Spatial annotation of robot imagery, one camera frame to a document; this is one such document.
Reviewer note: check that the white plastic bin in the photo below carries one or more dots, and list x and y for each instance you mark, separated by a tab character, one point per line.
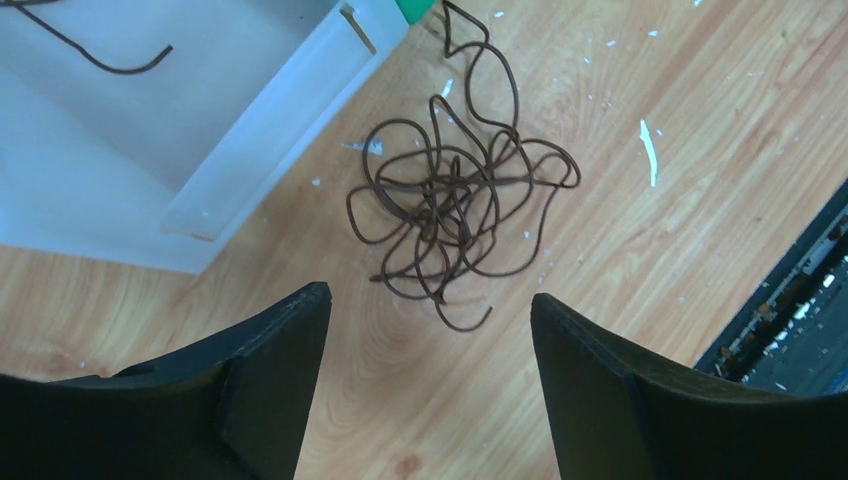
147	132

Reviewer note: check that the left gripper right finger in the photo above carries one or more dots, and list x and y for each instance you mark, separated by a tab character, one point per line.
618	410

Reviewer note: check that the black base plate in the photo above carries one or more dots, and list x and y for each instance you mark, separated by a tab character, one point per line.
791	334

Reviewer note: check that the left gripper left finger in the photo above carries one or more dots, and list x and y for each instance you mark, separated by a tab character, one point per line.
234	405

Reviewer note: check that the green plastic bin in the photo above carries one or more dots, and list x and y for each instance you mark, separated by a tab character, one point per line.
414	10

